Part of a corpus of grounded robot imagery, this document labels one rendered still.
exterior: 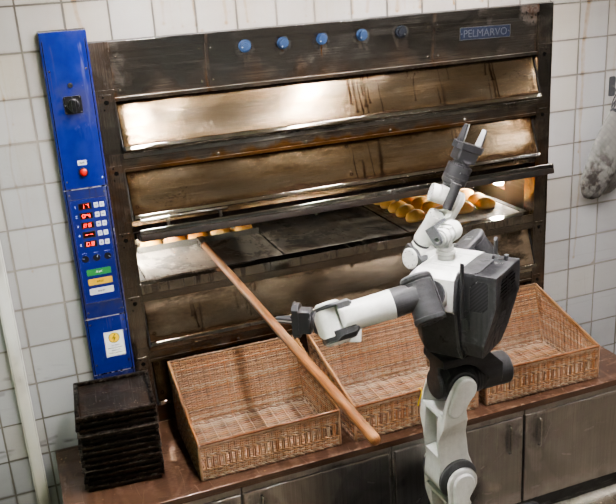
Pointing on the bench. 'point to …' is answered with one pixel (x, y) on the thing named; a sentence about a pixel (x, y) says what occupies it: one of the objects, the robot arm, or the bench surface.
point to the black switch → (73, 104)
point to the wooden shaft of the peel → (298, 352)
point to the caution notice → (114, 343)
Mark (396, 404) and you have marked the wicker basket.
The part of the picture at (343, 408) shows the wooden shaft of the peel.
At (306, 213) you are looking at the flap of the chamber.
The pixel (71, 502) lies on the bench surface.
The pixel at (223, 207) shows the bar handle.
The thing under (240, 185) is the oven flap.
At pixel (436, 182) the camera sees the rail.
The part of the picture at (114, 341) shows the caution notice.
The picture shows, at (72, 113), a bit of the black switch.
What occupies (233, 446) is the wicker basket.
